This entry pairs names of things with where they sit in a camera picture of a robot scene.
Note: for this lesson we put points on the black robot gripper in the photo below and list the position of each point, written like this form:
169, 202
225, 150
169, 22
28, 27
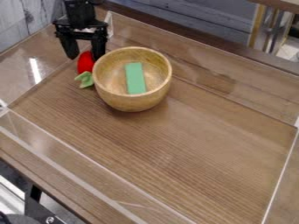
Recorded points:
80, 25

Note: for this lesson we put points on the red plush fruit green leaf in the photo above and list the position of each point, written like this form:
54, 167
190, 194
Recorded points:
86, 63

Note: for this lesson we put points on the wooden bowl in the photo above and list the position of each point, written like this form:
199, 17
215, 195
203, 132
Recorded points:
108, 75

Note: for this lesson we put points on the green rectangular block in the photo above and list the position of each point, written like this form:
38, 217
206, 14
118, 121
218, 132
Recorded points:
135, 79

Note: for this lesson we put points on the clear acrylic corner bracket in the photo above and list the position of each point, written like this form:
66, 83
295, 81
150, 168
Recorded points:
110, 25

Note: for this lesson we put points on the clear acrylic tray wall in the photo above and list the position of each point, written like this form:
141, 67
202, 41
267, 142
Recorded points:
99, 196

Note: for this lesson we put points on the black table leg bracket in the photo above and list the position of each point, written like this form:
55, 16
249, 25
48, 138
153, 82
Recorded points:
35, 210

